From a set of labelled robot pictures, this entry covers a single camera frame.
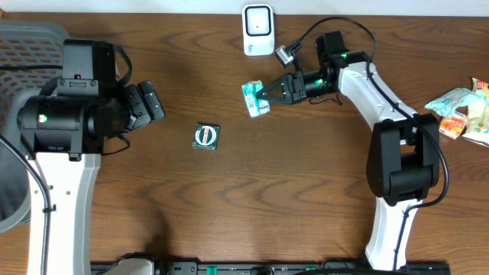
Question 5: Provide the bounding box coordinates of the cream snack bag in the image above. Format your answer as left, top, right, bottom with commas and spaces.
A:
462, 78, 488, 147

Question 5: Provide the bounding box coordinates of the teal gum box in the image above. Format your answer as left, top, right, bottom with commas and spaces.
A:
241, 80, 270, 118

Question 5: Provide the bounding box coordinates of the dark green soap packet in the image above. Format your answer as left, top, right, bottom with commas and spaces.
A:
193, 124, 220, 150

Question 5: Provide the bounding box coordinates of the grey plastic mesh basket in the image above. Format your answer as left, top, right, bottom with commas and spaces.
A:
1, 20, 70, 232

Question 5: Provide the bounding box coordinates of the orange candy box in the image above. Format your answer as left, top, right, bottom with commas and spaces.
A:
439, 112, 468, 140

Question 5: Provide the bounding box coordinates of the mint green wipes pack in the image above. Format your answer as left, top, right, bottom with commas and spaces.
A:
425, 88, 484, 118

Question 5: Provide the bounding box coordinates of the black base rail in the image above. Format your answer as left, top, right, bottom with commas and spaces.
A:
91, 259, 452, 275

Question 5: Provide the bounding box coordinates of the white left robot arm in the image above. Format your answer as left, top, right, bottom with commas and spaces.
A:
18, 40, 165, 274

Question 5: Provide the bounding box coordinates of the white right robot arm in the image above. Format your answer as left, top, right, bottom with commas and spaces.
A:
257, 31, 439, 270

